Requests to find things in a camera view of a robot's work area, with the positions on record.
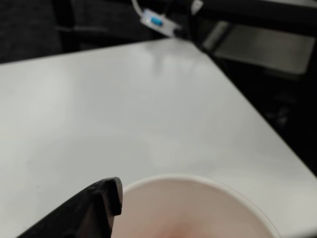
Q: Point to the white paper tag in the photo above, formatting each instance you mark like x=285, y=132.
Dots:
x=197, y=6

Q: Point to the white adapter with blue plug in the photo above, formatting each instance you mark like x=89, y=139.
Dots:
x=158, y=22

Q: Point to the grey under-desk shelf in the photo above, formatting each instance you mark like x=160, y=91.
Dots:
x=260, y=47

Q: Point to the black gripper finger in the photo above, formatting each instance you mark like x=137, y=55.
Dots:
x=81, y=215

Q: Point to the beige paper cup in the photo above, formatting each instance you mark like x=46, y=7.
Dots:
x=198, y=210

